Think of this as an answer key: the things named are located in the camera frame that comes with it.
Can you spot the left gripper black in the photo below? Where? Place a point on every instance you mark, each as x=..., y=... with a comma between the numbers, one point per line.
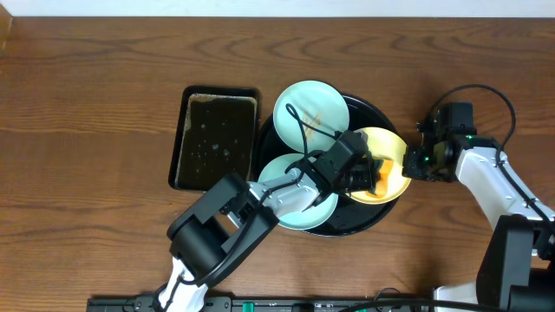
x=362, y=176

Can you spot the light blue plate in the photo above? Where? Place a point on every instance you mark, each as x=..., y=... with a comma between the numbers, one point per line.
x=320, y=106
x=303, y=220

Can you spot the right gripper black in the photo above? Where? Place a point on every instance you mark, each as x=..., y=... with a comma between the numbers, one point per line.
x=411, y=169

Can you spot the black rectangular water tray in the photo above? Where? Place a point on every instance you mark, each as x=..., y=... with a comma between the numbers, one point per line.
x=215, y=135

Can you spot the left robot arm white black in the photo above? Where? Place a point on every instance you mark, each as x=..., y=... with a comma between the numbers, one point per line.
x=216, y=234

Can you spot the lower light blue plate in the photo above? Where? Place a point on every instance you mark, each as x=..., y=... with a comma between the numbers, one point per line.
x=303, y=220

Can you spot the yellow plate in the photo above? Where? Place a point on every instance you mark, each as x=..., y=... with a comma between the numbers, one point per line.
x=384, y=144

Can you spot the upper light blue plate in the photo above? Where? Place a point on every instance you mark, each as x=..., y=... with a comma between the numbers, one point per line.
x=320, y=106

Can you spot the round black serving tray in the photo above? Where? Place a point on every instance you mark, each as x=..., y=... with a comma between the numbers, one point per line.
x=349, y=216

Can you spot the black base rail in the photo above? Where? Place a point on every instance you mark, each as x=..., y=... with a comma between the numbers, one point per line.
x=147, y=303

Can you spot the yellow sponge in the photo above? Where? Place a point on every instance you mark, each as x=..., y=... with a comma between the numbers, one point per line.
x=383, y=169

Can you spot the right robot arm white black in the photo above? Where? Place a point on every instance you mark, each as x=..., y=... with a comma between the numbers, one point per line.
x=516, y=273

